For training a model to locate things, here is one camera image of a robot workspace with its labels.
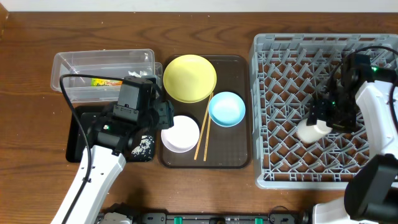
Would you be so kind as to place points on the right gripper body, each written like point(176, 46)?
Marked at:
point(341, 112)

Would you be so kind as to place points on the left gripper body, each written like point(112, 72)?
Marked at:
point(166, 119)

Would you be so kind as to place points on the pale green cup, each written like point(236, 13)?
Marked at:
point(312, 133)

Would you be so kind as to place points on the green orange snack wrapper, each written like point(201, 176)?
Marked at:
point(105, 82)

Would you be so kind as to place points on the white bowl with rice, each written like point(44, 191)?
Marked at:
point(182, 136)

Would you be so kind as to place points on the white tissue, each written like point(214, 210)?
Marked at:
point(141, 74)

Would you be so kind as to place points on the light blue bowl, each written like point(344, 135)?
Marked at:
point(227, 109)

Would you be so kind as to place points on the wooden chopstick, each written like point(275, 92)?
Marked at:
point(202, 128)
point(207, 138)

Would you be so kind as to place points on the yellow plate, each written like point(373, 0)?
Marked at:
point(190, 78)

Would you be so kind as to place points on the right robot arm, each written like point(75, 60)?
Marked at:
point(370, 196)

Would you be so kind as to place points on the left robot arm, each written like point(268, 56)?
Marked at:
point(99, 168)

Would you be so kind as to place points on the black waste tray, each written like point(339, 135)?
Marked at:
point(75, 145)

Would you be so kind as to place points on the grey dishwasher rack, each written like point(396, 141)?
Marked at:
point(287, 72)

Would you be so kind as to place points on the clear plastic waste bin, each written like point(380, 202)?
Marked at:
point(105, 64)

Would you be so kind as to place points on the spilled rice pile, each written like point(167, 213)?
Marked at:
point(144, 146)

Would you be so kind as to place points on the dark brown serving tray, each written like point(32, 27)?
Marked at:
point(228, 148)

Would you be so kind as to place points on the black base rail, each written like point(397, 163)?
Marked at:
point(122, 213)

